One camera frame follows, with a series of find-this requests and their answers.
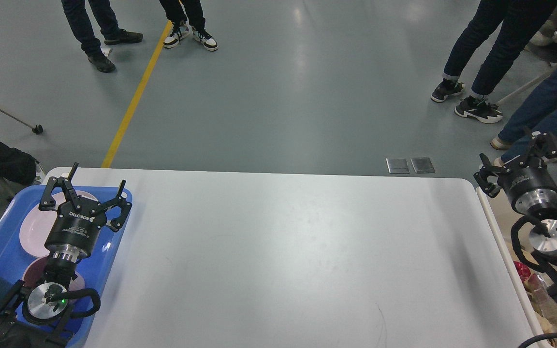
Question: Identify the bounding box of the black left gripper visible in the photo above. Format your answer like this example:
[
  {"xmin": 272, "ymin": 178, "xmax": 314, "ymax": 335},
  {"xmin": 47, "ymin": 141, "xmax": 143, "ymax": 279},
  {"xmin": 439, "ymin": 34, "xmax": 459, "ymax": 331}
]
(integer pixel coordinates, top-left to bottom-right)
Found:
[{"xmin": 38, "ymin": 162, "xmax": 132, "ymax": 256}]

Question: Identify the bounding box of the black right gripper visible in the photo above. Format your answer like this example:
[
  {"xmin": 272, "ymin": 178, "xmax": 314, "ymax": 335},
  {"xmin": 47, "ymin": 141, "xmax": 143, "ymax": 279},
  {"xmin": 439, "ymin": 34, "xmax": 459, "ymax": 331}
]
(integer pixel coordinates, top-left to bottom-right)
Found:
[{"xmin": 473, "ymin": 127, "xmax": 557, "ymax": 216}]

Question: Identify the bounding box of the pink plate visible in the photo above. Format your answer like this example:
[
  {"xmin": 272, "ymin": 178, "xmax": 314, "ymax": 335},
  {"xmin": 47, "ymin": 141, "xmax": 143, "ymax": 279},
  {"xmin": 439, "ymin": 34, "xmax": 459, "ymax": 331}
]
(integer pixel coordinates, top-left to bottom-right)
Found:
[{"xmin": 19, "ymin": 205, "xmax": 93, "ymax": 258}]

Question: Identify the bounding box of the pink mug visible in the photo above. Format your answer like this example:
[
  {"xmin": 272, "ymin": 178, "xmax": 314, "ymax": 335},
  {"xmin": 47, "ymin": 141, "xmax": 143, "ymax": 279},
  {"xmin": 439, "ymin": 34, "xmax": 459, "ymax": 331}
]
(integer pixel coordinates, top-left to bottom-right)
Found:
[{"xmin": 22, "ymin": 256, "xmax": 86, "ymax": 290}]

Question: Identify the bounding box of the crushed red can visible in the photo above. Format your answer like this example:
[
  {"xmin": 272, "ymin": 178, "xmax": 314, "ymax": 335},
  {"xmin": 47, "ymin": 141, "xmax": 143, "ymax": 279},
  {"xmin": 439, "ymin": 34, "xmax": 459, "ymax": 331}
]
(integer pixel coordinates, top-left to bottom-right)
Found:
[{"xmin": 513, "ymin": 261, "xmax": 533, "ymax": 284}]

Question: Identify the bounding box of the aluminium foil tray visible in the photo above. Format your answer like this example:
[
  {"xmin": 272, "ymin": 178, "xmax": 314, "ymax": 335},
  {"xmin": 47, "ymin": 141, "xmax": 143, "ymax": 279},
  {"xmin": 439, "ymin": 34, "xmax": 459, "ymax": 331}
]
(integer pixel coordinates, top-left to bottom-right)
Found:
[{"xmin": 525, "ymin": 273, "xmax": 557, "ymax": 333}]

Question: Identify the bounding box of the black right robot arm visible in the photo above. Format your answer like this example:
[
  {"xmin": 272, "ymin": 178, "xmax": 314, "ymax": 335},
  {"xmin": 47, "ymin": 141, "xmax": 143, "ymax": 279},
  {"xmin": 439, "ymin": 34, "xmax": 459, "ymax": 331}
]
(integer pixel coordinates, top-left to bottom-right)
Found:
[{"xmin": 474, "ymin": 132, "xmax": 557, "ymax": 304}]

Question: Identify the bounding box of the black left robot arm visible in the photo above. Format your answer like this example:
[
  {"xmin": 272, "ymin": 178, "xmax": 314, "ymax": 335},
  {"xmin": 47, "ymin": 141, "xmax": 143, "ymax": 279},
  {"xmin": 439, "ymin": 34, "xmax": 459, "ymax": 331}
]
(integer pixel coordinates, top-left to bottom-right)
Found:
[{"xmin": 0, "ymin": 164, "xmax": 133, "ymax": 348}]

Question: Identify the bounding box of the beige plastic bin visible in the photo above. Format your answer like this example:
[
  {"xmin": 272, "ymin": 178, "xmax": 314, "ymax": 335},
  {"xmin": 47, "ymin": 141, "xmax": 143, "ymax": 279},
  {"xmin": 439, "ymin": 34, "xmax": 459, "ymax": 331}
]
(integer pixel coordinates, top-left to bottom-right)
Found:
[{"xmin": 475, "ymin": 188, "xmax": 543, "ymax": 337}]

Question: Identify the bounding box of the chair leg with caster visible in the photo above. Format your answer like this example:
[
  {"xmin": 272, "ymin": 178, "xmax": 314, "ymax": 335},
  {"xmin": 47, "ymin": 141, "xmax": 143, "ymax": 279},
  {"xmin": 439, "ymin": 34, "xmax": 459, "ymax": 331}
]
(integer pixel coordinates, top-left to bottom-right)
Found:
[{"xmin": 0, "ymin": 58, "xmax": 44, "ymax": 136}]

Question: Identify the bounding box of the metal floor plate right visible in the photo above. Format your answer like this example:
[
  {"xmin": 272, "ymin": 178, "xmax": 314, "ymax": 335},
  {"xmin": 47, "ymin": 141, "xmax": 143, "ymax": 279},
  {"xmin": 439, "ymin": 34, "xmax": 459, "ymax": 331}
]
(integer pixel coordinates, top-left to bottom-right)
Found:
[{"xmin": 410, "ymin": 157, "xmax": 436, "ymax": 174}]

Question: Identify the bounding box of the metal floor plate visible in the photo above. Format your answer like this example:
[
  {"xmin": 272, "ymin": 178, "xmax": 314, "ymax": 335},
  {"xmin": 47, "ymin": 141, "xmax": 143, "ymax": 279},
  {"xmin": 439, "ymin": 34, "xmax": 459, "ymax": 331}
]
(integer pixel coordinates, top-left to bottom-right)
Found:
[
  {"xmin": 410, "ymin": 157, "xmax": 436, "ymax": 174},
  {"xmin": 385, "ymin": 157, "xmax": 410, "ymax": 174}
]

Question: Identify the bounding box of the blue plastic tray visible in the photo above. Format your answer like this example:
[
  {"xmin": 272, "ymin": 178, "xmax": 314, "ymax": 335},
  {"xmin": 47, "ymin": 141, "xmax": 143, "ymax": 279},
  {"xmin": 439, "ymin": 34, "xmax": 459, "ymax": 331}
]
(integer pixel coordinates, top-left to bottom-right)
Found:
[{"xmin": 0, "ymin": 185, "xmax": 126, "ymax": 348}]

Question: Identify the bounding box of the metal floor plate left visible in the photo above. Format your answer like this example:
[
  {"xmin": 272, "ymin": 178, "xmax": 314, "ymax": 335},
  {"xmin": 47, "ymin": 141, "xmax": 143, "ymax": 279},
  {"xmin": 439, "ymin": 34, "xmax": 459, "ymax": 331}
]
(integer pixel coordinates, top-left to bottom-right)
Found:
[{"xmin": 385, "ymin": 157, "xmax": 410, "ymax": 174}]

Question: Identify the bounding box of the white office chair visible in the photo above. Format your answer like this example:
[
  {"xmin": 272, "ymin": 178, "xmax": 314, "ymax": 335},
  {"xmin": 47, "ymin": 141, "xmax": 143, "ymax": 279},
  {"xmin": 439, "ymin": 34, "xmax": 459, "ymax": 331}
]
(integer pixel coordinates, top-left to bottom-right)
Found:
[{"xmin": 495, "ymin": 20, "xmax": 557, "ymax": 106}]

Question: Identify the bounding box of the person with black sneakers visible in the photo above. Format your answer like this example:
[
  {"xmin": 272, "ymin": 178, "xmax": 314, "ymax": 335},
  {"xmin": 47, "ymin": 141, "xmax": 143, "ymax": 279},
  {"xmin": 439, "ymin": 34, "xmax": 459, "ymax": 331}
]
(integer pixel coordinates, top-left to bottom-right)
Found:
[{"xmin": 430, "ymin": 0, "xmax": 557, "ymax": 124}]

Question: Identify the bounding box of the person in dark trousers left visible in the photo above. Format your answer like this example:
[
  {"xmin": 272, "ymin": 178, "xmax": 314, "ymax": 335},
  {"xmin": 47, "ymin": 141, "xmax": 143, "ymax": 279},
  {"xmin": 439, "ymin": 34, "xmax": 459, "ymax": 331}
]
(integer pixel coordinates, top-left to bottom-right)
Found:
[{"xmin": 61, "ymin": 0, "xmax": 144, "ymax": 73}]

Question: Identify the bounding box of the person in black trousers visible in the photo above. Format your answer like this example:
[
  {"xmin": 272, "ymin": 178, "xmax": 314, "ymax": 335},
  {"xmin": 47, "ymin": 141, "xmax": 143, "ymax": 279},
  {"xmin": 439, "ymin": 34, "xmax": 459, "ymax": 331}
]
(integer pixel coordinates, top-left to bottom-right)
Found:
[{"xmin": 160, "ymin": 0, "xmax": 218, "ymax": 52}]

